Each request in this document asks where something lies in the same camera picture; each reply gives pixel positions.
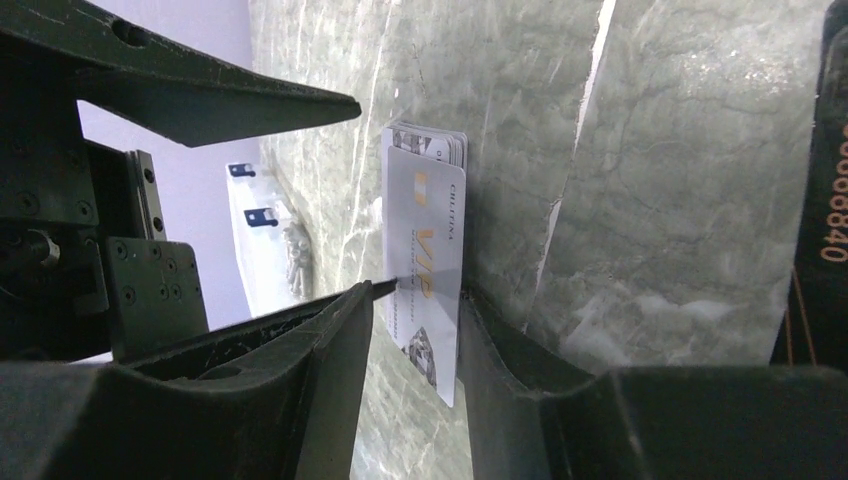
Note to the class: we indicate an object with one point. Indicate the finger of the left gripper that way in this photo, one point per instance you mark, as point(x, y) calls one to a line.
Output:
point(83, 52)

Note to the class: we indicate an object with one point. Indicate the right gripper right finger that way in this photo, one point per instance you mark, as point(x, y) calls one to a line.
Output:
point(533, 415)

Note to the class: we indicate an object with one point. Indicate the black credit card stack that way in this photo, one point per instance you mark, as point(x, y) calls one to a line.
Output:
point(814, 327)

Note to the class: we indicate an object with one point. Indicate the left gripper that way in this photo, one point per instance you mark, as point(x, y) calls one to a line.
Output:
point(86, 267)

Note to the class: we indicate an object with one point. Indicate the clear plastic screw box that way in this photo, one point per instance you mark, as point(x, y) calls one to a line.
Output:
point(273, 248)

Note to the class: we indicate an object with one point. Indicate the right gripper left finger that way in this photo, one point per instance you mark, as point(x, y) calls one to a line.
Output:
point(277, 397)

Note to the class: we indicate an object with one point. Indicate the silver VIP credit card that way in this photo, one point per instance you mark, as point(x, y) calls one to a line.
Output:
point(424, 207)

